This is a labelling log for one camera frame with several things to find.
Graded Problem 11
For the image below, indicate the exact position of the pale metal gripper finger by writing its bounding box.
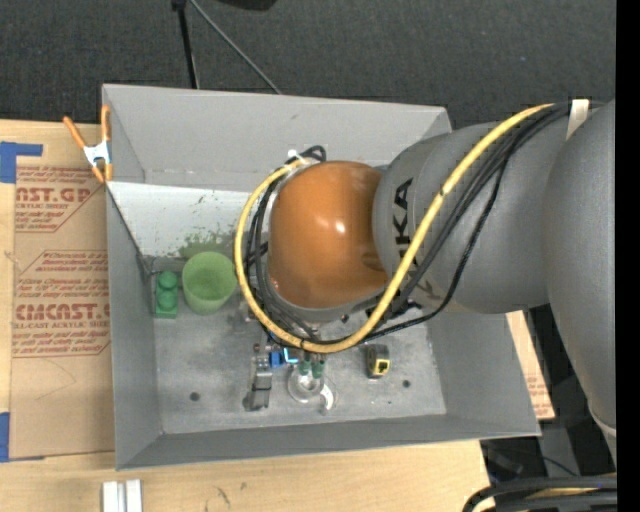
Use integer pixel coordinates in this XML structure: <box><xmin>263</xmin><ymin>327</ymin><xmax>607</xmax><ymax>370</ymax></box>
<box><xmin>255</xmin><ymin>354</ymin><xmax>275</xmax><ymax>411</ymax></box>
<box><xmin>242</xmin><ymin>370</ymin><xmax>259</xmax><ymax>413</ymax></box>

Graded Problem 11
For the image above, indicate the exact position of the clear glass jar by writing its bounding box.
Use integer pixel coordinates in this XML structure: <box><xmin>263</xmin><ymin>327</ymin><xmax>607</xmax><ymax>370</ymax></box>
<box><xmin>286</xmin><ymin>368</ymin><xmax>322</xmax><ymax>405</ymax></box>

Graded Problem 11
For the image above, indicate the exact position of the grey metal bin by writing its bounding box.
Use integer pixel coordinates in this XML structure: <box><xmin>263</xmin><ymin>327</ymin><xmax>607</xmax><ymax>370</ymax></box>
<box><xmin>101</xmin><ymin>83</ymin><xmax>543</xmax><ymax>472</ymax></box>

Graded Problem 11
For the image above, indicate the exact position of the green plastic cup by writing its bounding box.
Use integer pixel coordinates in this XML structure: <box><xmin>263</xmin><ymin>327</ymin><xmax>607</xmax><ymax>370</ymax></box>
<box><xmin>181</xmin><ymin>250</ymin><xmax>239</xmax><ymax>317</ymax></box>

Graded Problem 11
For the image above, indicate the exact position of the yellow and black tape measure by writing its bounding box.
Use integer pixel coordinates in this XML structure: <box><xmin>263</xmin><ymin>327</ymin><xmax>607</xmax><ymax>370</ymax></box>
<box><xmin>364</xmin><ymin>344</ymin><xmax>393</xmax><ymax>380</ymax></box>

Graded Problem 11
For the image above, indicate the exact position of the green toy brick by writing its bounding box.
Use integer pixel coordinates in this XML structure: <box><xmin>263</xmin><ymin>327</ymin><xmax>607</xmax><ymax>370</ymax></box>
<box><xmin>153</xmin><ymin>270</ymin><xmax>181</xmax><ymax>320</ymax></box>

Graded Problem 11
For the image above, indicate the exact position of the brown cardboard board, red print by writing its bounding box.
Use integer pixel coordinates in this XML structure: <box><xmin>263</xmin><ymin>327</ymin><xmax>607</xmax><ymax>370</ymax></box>
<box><xmin>0</xmin><ymin>118</ymin><xmax>117</xmax><ymax>463</ymax></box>

